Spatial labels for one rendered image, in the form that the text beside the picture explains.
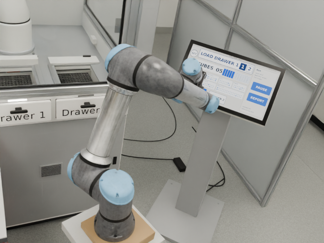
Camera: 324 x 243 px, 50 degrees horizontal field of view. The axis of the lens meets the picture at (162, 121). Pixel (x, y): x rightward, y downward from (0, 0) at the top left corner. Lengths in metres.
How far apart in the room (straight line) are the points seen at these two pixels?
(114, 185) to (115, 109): 0.25
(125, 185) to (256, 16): 1.88
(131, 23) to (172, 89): 0.62
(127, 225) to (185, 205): 1.18
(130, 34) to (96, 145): 0.66
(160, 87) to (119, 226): 0.51
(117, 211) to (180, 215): 1.27
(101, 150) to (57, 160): 0.79
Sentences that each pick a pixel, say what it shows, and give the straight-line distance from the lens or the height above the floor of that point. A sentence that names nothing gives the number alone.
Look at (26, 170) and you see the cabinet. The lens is 1.99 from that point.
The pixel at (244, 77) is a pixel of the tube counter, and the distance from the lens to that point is 1.84.
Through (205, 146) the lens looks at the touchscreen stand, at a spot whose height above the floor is 0.63.
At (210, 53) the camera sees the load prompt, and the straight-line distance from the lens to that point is 1.89.
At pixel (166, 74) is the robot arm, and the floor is 1.38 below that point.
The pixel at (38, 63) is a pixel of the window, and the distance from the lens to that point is 1.65.
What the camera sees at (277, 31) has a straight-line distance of 2.54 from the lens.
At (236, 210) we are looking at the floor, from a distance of 2.67.
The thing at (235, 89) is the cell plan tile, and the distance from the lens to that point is 1.83.
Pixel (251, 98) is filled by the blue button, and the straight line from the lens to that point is 1.82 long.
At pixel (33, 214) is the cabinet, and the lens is 2.25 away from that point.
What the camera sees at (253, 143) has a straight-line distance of 2.77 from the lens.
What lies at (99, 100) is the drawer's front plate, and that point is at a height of 0.92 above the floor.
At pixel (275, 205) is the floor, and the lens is 2.86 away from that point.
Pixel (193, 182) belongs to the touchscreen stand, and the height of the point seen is 0.33.
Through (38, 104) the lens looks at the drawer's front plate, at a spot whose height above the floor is 0.92.
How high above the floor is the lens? 1.86
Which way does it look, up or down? 34 degrees down
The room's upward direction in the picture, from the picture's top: 12 degrees clockwise
